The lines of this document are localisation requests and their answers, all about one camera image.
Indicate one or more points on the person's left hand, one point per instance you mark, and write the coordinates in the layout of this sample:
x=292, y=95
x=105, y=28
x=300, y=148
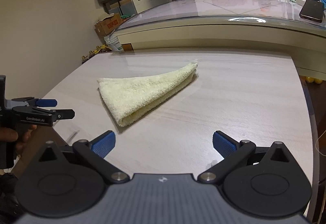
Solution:
x=10, y=135

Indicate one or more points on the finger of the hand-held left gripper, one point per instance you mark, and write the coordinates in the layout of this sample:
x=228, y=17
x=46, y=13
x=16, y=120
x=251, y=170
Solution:
x=45, y=102
x=65, y=114

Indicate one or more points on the white plastic bucket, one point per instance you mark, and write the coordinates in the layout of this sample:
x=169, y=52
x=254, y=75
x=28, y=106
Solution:
x=114, y=43

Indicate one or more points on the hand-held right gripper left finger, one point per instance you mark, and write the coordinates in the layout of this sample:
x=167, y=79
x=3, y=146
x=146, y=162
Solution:
x=103, y=143

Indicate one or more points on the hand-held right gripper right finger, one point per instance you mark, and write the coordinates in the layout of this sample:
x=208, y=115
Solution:
x=224, y=143

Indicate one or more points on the cardboard box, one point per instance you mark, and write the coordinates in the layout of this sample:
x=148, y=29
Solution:
x=108, y=24

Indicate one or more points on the cream fluffy towel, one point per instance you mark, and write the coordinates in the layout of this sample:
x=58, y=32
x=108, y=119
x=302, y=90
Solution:
x=142, y=94

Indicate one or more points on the yellow fruits under table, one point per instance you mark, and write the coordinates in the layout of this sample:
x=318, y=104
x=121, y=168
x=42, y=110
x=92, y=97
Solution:
x=313, y=79

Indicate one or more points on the beige table with glass top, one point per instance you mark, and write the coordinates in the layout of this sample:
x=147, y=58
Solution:
x=229, y=25

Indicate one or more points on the dark smartphone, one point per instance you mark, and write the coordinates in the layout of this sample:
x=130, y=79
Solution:
x=311, y=11

